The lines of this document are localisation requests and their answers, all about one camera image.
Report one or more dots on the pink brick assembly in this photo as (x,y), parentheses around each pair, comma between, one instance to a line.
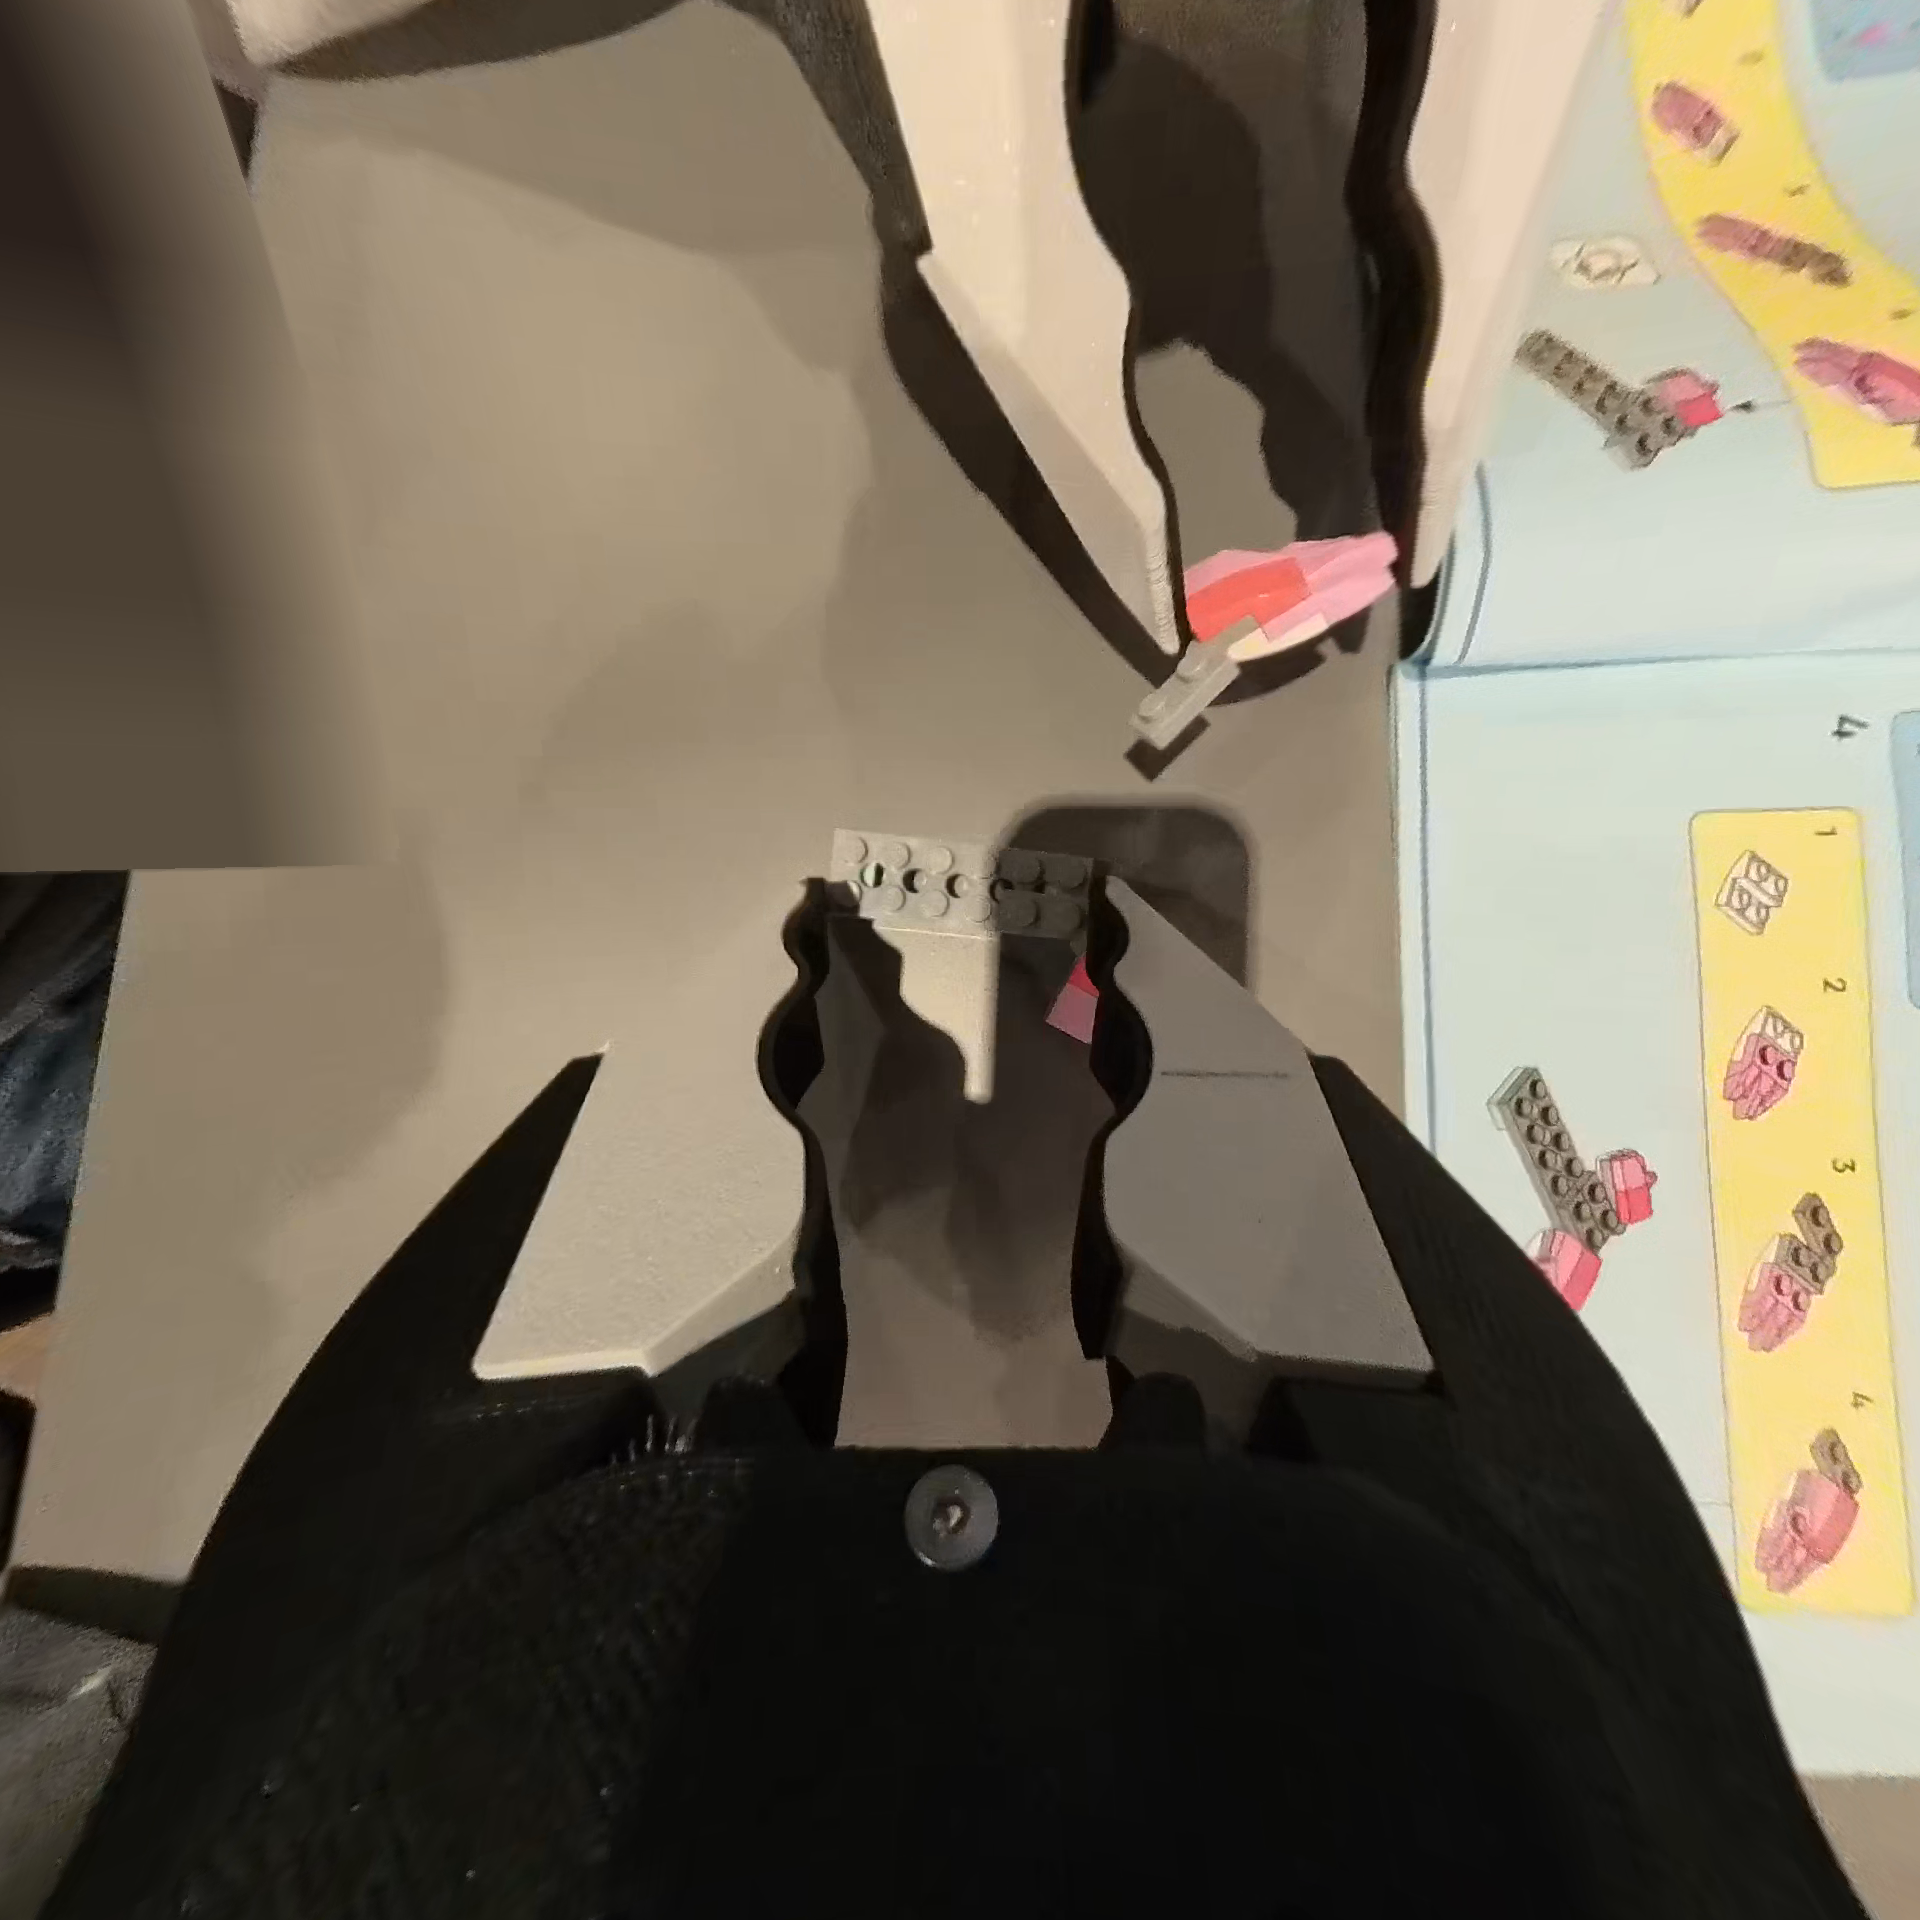
(1276,585)

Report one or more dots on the grey desk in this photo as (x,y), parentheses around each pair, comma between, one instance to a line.
(598,600)

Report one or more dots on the grey plate brick assembly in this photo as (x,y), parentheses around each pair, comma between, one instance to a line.
(944,886)

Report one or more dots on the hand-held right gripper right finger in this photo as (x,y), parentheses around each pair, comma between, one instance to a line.
(1260,1200)

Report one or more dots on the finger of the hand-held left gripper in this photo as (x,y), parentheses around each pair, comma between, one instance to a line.
(1020,224)
(1500,224)

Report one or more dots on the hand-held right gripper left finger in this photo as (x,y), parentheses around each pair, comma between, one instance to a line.
(644,1231)

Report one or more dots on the light blue instruction booklet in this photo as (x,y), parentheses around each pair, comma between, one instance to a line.
(1621,901)

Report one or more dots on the person's leg in jeans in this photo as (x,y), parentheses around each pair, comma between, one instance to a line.
(53,1051)

